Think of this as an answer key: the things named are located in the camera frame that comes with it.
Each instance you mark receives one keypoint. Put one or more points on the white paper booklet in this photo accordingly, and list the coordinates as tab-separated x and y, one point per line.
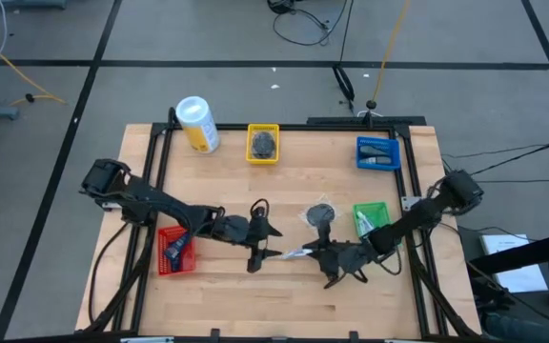
522	278

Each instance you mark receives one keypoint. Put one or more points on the white yellow wipes canister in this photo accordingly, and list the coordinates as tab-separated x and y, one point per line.
198	126

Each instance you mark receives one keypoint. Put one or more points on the green plastic basket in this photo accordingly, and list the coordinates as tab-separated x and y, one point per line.
379	209

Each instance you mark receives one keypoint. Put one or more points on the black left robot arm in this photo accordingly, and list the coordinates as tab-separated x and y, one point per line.
160	205

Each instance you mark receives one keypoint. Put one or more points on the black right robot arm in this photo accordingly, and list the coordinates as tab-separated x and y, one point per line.
422	214

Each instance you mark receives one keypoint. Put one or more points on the grey Dove body wash bottle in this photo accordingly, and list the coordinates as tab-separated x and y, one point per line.
377	161
377	150

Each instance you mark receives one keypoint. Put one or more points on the black table clamp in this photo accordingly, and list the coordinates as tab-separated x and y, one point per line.
215	335
353	336

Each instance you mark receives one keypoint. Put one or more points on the black ribbed bar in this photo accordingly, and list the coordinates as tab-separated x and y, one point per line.
331	120

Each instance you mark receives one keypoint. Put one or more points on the silver bracket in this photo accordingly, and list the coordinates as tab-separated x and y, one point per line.
146	339

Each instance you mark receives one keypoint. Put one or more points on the yellow plastic basket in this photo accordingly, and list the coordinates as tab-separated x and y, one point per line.
262	127

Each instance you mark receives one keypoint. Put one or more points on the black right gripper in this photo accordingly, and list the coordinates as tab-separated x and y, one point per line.
346	257

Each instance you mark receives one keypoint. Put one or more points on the black beam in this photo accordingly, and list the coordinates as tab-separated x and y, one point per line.
532	250

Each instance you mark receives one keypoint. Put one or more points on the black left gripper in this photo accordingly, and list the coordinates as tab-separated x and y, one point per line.
238	229

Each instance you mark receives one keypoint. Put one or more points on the blue plastic basket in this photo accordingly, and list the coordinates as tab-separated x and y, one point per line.
377	141

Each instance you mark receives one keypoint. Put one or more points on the black aluminium table frame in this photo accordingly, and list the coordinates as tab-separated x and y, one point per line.
303	127

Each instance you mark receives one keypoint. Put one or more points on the red plastic basket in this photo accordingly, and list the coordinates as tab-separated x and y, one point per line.
186	267

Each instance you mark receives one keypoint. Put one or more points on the dark blue toiletry packet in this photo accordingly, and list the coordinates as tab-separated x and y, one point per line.
182	240
174	259

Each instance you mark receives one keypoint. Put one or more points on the white toothpaste tube blue print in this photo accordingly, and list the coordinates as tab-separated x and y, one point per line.
296	254

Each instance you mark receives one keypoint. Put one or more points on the black floor device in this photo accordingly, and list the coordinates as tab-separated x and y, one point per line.
281	6

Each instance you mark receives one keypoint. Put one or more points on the black camera pole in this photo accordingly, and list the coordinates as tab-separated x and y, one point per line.
371	104

